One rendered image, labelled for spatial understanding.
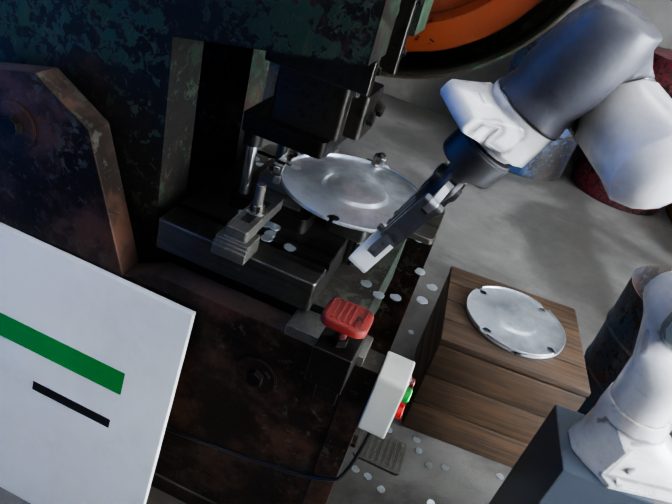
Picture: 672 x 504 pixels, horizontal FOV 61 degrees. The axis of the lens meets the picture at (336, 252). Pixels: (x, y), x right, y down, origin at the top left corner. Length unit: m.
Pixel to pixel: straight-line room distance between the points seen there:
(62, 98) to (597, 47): 0.77
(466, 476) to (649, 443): 0.63
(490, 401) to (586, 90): 1.16
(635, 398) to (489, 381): 0.51
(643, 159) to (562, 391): 1.08
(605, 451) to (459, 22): 0.90
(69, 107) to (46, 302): 0.38
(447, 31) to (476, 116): 0.75
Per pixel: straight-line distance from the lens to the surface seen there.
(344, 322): 0.80
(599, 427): 1.25
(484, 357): 1.56
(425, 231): 1.04
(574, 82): 0.61
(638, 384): 1.18
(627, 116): 0.65
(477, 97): 0.61
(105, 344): 1.15
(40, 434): 1.37
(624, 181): 0.63
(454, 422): 1.72
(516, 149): 0.63
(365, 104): 0.99
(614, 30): 0.61
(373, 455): 1.45
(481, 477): 1.76
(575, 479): 1.26
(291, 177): 1.08
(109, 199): 1.04
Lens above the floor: 1.26
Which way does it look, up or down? 32 degrees down
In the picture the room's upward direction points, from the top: 17 degrees clockwise
